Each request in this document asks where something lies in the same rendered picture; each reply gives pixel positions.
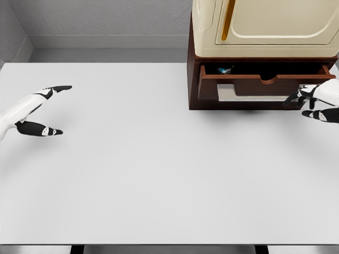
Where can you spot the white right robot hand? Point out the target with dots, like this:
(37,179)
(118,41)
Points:
(328,91)

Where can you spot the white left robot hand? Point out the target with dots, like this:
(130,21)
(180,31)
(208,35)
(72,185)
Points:
(29,104)

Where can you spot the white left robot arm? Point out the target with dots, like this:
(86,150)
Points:
(2,124)

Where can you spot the brown wooden drawer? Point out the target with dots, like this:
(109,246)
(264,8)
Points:
(254,88)

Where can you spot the cream appliance with door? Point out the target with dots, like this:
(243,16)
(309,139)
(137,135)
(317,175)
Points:
(265,23)

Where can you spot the brown wooden cabinet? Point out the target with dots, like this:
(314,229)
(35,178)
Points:
(192,79)

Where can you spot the small black blue switch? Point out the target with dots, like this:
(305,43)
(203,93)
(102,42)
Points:
(224,70)

